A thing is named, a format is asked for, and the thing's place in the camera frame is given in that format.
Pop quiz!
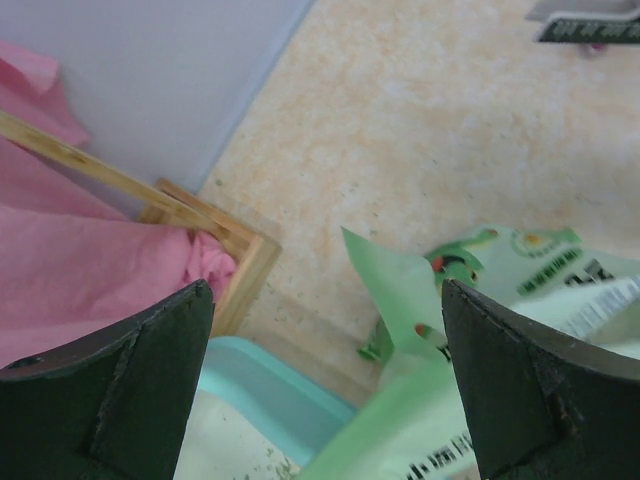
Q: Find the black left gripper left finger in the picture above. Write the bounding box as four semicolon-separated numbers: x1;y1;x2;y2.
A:
1;280;214;479

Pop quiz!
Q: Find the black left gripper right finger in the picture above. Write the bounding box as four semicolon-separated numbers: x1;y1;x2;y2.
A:
442;281;639;480

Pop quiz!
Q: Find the green cat litter bag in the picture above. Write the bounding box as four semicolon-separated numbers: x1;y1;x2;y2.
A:
300;225;639;479

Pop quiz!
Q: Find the grey plastic bag clip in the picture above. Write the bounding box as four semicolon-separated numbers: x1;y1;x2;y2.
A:
525;0;639;46

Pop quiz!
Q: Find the teal plastic litter box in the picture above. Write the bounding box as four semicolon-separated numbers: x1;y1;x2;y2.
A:
174;337;356;479

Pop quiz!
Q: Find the pink t-shirt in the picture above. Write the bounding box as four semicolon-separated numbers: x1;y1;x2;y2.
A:
0;39;237;371

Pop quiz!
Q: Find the wooden clothes rack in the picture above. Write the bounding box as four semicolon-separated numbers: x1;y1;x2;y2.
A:
1;112;281;337

